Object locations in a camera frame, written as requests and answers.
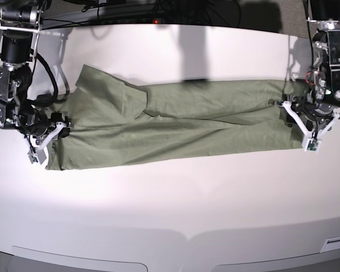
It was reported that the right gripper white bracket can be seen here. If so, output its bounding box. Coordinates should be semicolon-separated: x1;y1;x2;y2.
24;112;71;164

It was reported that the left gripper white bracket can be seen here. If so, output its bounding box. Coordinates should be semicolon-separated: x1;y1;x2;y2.
269;99;340;151

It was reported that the green T-shirt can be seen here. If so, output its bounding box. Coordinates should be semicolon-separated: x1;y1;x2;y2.
46;65;306;171

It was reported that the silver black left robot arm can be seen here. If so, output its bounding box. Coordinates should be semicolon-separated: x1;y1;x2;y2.
269;1;340;151

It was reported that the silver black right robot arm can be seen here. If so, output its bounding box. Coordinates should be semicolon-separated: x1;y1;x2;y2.
0;1;71;164

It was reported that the black power strip red light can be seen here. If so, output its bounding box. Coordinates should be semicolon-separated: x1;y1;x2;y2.
100;16;205;26

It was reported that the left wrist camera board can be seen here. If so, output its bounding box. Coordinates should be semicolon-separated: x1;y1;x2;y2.
305;139;320;152

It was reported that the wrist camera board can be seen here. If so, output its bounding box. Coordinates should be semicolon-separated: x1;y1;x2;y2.
28;154;39;164
305;139;320;152

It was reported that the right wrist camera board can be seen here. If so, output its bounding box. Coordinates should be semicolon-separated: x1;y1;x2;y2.
28;154;39;164

